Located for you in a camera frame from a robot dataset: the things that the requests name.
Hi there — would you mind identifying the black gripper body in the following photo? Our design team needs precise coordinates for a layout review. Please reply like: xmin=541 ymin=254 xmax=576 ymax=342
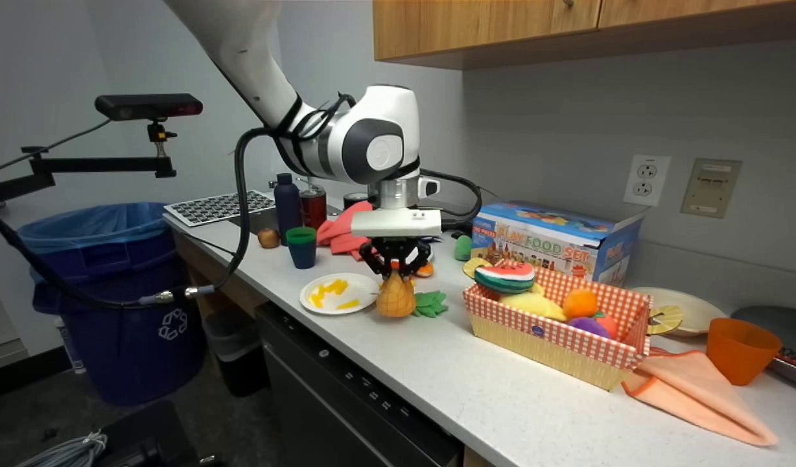
xmin=364 ymin=237 xmax=434 ymax=262

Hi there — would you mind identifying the orange toy fruit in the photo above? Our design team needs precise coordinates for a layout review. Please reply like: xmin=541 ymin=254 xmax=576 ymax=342
xmin=373 ymin=256 xmax=450 ymax=321

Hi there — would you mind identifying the plush watermelon slice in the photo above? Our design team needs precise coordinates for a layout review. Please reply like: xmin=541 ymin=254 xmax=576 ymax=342
xmin=471 ymin=256 xmax=539 ymax=295

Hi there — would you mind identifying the plush orange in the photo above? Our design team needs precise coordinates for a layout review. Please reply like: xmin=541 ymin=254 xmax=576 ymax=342
xmin=559 ymin=285 xmax=603 ymax=321

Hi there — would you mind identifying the purple plush fruit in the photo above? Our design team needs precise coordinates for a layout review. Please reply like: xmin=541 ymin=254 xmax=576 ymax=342
xmin=570 ymin=315 xmax=614 ymax=339

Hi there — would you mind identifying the plush strawberry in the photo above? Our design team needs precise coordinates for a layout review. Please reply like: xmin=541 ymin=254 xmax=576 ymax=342
xmin=600 ymin=312 xmax=624 ymax=342

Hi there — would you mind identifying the red checkered fruit box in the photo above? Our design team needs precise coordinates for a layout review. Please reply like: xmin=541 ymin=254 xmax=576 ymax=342
xmin=460 ymin=259 xmax=654 ymax=395

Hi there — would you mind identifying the blue toy food set box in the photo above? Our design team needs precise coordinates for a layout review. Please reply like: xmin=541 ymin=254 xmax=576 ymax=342
xmin=469 ymin=203 xmax=645 ymax=289

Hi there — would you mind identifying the white plate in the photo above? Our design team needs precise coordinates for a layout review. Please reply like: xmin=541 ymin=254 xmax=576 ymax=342
xmin=297 ymin=269 xmax=383 ymax=320

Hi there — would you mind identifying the pink cloth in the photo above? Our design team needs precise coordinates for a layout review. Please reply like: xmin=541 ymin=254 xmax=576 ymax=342
xmin=317 ymin=203 xmax=373 ymax=259

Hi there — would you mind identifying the green and blue cup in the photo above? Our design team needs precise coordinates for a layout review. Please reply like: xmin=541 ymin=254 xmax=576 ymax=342
xmin=283 ymin=225 xmax=318 ymax=269

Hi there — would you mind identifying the dark red jar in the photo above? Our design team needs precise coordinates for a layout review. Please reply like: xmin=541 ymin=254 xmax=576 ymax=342
xmin=297 ymin=185 xmax=330 ymax=230

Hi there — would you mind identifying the dark blue bottle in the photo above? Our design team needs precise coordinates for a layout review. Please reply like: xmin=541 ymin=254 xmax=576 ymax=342
xmin=273 ymin=171 xmax=305 ymax=242

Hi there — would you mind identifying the black dishwasher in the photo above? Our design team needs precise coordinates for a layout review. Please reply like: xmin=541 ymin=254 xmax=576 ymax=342
xmin=256 ymin=300 xmax=467 ymax=467

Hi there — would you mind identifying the small black waste bin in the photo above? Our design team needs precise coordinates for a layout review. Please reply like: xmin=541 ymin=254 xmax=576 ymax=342
xmin=202 ymin=310 xmax=270 ymax=399

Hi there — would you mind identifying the wooden base cabinet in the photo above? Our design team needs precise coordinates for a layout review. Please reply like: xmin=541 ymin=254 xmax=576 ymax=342
xmin=170 ymin=230 xmax=270 ymax=324

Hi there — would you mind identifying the grey grid tray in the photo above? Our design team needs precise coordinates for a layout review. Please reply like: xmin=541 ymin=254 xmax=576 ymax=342
xmin=163 ymin=189 xmax=277 ymax=230

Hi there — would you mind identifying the white power outlet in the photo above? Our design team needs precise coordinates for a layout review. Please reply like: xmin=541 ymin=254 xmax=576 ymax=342
xmin=623 ymin=154 xmax=673 ymax=211

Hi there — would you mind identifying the yellow toy lemon slice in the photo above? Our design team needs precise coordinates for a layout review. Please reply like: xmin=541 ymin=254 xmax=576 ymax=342
xmin=649 ymin=306 xmax=690 ymax=337

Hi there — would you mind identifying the blue recycling bin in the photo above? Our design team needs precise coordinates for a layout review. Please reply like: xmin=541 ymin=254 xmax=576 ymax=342
xmin=14 ymin=203 xmax=211 ymax=411

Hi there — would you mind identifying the beige paper plate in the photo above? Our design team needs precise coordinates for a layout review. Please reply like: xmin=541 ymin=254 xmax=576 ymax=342
xmin=627 ymin=285 xmax=728 ymax=342

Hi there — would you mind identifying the peach cloth napkin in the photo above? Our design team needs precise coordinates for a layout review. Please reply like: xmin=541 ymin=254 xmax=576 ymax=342
xmin=623 ymin=348 xmax=780 ymax=451

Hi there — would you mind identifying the orange plastic cup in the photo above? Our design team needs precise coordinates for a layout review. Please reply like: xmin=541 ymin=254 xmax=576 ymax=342
xmin=705 ymin=317 xmax=785 ymax=390

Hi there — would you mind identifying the dark inset sink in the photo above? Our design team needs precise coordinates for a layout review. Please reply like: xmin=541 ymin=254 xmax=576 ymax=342
xmin=732 ymin=300 xmax=796 ymax=358

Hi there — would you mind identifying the yellow toy ring slice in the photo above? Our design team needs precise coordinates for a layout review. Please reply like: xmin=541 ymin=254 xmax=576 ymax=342
xmin=462 ymin=251 xmax=495 ymax=281

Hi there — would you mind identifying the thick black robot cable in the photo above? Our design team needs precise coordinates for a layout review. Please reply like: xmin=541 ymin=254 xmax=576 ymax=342
xmin=0 ymin=124 xmax=283 ymax=312

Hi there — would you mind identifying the black stereo camera bar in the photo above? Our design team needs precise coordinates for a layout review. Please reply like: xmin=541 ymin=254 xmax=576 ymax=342
xmin=93 ymin=92 xmax=205 ymax=124

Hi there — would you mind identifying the wooden wall cabinet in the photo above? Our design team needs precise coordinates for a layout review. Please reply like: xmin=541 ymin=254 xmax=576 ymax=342
xmin=371 ymin=0 xmax=796 ymax=70

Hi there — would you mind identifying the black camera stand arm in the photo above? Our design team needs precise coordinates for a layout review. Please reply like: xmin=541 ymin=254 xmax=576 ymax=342
xmin=0 ymin=119 xmax=180 ymax=211

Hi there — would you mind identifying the beige wall plate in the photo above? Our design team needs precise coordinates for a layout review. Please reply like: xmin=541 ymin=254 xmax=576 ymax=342
xmin=677 ymin=155 xmax=745 ymax=221

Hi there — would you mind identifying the grey cable bundle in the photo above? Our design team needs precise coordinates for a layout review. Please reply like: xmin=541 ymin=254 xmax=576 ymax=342
xmin=15 ymin=429 xmax=112 ymax=467

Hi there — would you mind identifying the dark handled utensil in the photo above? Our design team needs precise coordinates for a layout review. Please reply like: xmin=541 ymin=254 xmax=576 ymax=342
xmin=765 ymin=346 xmax=796 ymax=398

